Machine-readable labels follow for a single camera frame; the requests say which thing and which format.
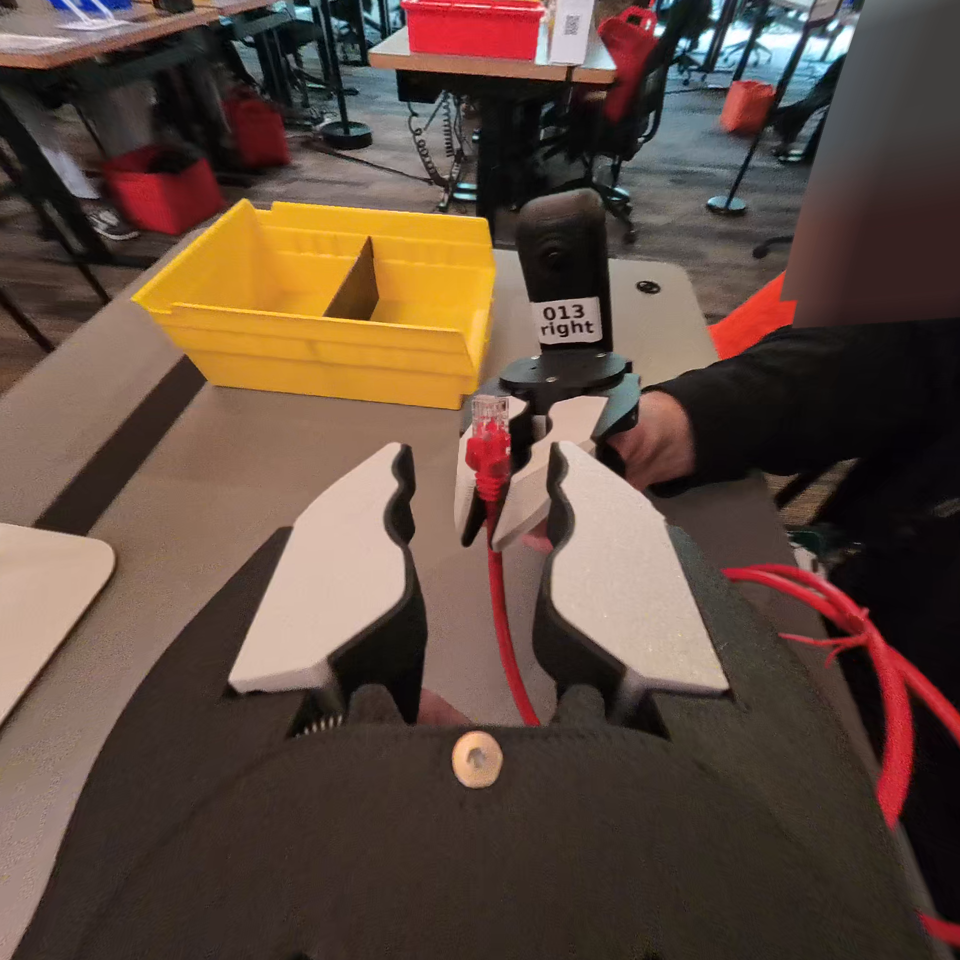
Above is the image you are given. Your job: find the orange-red floor bin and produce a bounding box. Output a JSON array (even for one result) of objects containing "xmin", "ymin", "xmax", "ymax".
[{"xmin": 722, "ymin": 80, "xmax": 775, "ymax": 137}]

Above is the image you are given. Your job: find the red ethernet cable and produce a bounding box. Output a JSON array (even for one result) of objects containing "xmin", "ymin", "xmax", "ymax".
[{"xmin": 465, "ymin": 393, "xmax": 960, "ymax": 946}]

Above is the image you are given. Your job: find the black stanchion pole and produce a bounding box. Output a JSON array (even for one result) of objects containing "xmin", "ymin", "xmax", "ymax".
[
  {"xmin": 316, "ymin": 0, "xmax": 374, "ymax": 150},
  {"xmin": 707, "ymin": 0, "xmax": 826, "ymax": 217}
]

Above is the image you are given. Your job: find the red bag on chair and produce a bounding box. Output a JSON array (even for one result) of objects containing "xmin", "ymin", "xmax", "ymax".
[{"xmin": 598, "ymin": 6, "xmax": 659, "ymax": 123}]

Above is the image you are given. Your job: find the orange cloth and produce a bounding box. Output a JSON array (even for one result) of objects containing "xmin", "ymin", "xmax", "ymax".
[{"xmin": 708, "ymin": 271, "xmax": 798, "ymax": 361}]

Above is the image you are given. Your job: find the red plastic tote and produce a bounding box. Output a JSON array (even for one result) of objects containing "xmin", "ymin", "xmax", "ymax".
[{"xmin": 401, "ymin": 0, "xmax": 546, "ymax": 63}]

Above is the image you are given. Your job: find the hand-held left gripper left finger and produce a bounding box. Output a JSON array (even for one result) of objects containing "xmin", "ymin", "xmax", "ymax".
[{"xmin": 227, "ymin": 441, "xmax": 429, "ymax": 725}]

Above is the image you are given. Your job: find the yellow plastic bin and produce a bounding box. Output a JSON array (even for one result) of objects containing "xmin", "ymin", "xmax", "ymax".
[{"xmin": 131, "ymin": 198, "xmax": 496, "ymax": 411}]

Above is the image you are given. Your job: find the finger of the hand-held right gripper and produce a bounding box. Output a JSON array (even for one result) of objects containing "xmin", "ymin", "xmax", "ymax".
[
  {"xmin": 453, "ymin": 395, "xmax": 531, "ymax": 549},
  {"xmin": 491, "ymin": 395, "xmax": 609, "ymax": 553}
]

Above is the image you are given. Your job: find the wooden clipboard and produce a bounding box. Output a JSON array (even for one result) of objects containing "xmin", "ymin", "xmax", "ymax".
[{"xmin": 0, "ymin": 521, "xmax": 117, "ymax": 725}]

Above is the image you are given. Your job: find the white sign with code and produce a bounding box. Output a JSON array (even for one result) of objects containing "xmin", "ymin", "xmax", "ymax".
[{"xmin": 547, "ymin": 0, "xmax": 599, "ymax": 66}]

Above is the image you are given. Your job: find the person's black clothing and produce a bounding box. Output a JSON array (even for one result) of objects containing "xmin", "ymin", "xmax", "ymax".
[{"xmin": 780, "ymin": 457, "xmax": 960, "ymax": 931}]

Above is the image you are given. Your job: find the dark bin divider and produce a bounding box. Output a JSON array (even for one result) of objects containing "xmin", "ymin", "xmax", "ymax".
[{"xmin": 324, "ymin": 237, "xmax": 380, "ymax": 322}]

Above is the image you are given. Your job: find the red floor bin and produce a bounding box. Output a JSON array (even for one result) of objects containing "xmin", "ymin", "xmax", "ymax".
[{"xmin": 101, "ymin": 144, "xmax": 226, "ymax": 235}]

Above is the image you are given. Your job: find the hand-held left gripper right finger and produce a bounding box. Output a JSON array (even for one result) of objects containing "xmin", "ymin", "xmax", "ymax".
[{"xmin": 532, "ymin": 441, "xmax": 731, "ymax": 723}]

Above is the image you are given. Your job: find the coiled black cable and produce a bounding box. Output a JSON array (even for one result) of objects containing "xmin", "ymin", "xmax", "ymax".
[{"xmin": 407, "ymin": 93, "xmax": 460, "ymax": 192}]

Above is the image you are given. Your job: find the black office chair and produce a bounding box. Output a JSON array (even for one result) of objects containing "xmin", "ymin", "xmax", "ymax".
[{"xmin": 577, "ymin": 0, "xmax": 714, "ymax": 245}]

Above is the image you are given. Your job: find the person's right forearm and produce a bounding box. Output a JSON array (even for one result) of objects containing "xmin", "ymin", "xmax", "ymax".
[{"xmin": 645, "ymin": 318, "xmax": 960, "ymax": 498}]

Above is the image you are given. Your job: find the long wooden desk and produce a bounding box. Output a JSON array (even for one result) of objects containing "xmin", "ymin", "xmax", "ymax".
[{"xmin": 0, "ymin": 0, "xmax": 301, "ymax": 301}]

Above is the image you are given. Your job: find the wooden desk with black legs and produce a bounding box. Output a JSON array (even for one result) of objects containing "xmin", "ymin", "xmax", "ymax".
[{"xmin": 369, "ymin": 28, "xmax": 618, "ymax": 222}]

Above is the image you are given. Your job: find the person's right hand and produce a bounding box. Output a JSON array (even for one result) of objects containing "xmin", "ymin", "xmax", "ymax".
[{"xmin": 606, "ymin": 388, "xmax": 696, "ymax": 490}]

